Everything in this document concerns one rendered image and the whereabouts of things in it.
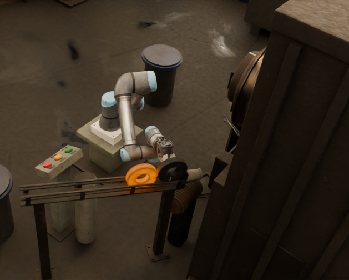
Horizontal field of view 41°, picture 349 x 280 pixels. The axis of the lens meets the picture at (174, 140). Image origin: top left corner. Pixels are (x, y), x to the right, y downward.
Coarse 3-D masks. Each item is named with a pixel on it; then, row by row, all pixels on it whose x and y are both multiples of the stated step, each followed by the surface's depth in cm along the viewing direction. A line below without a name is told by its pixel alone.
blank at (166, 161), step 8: (168, 160) 225; (176, 160) 226; (184, 160) 230; (160, 168) 226; (168, 168) 227; (176, 168) 234; (184, 168) 231; (160, 176) 229; (168, 176) 232; (176, 176) 234
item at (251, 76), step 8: (264, 48) 211; (256, 64) 208; (248, 72) 208; (256, 72) 208; (248, 80) 209; (240, 88) 210; (248, 88) 209; (240, 96) 212; (248, 96) 210; (240, 104) 214; (232, 112) 218; (240, 112) 216; (232, 120) 223; (240, 120) 220
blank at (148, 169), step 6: (132, 168) 223; (138, 168) 222; (144, 168) 222; (150, 168) 224; (126, 174) 225; (132, 174) 222; (138, 174) 224; (150, 174) 227; (156, 174) 228; (126, 180) 226; (132, 180) 225; (138, 180) 230; (144, 180) 230; (150, 180) 230
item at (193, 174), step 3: (198, 168) 241; (189, 171) 238; (192, 171) 238; (195, 171) 239; (198, 171) 240; (201, 171) 240; (189, 174) 237; (192, 174) 238; (195, 174) 238; (198, 174) 239; (201, 174) 239; (189, 177) 237; (192, 177) 238; (195, 177) 239; (198, 177) 239; (201, 177) 240; (189, 180) 239
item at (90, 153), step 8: (88, 152) 332; (96, 152) 316; (80, 160) 326; (88, 160) 327; (96, 160) 321; (104, 160) 315; (112, 160) 312; (120, 160) 323; (144, 160) 334; (80, 168) 320; (88, 168) 321; (96, 168) 322; (104, 168) 321; (112, 168) 318; (120, 168) 325; (128, 168) 326; (96, 176) 317; (104, 176) 318; (112, 176) 319; (120, 176) 320; (104, 184) 313
